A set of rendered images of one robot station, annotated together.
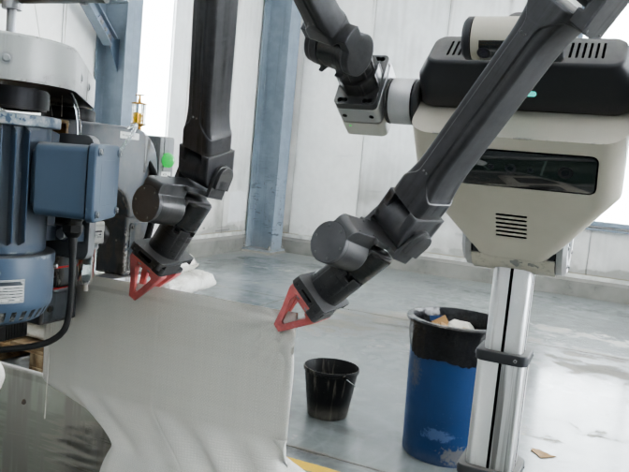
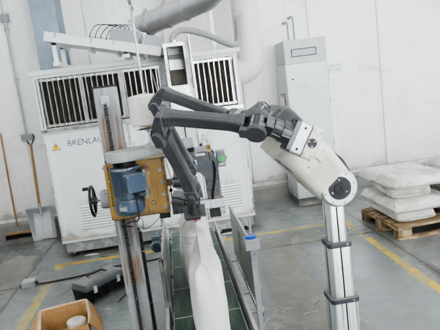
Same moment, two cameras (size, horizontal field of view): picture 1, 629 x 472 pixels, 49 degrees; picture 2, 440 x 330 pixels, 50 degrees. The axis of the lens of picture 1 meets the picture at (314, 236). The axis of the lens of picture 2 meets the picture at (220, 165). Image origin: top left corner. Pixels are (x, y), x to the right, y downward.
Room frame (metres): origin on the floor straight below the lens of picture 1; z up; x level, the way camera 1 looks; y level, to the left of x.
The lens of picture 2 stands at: (0.09, -1.98, 1.66)
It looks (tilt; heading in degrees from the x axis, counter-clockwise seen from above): 9 degrees down; 61
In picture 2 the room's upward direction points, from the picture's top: 7 degrees counter-clockwise
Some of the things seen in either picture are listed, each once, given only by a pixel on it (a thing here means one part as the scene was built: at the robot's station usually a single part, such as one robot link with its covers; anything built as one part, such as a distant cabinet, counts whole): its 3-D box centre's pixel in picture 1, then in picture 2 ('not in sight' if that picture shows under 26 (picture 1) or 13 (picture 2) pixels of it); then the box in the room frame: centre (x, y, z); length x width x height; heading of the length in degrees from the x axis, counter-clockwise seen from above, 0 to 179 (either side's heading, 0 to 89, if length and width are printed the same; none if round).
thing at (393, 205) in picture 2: not in sight; (414, 200); (4.00, 1.17, 0.32); 0.66 x 0.43 x 0.15; 158
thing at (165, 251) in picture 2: not in sight; (166, 261); (1.23, 1.02, 0.54); 1.05 x 0.02 x 0.41; 66
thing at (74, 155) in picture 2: not in sight; (150, 148); (2.20, 3.51, 1.05); 2.28 x 1.16 x 2.09; 156
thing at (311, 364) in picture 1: (329, 390); not in sight; (3.57, -0.15, 0.13); 0.30 x 0.30 x 0.26
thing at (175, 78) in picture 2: not in sight; (178, 79); (2.26, 2.61, 1.82); 0.51 x 0.27 x 0.71; 66
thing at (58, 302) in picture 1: (45, 302); (179, 207); (1.13, 0.43, 1.04); 0.08 x 0.06 x 0.05; 156
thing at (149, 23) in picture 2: not in sight; (123, 32); (1.87, 2.96, 2.38); 1.53 x 0.53 x 0.61; 156
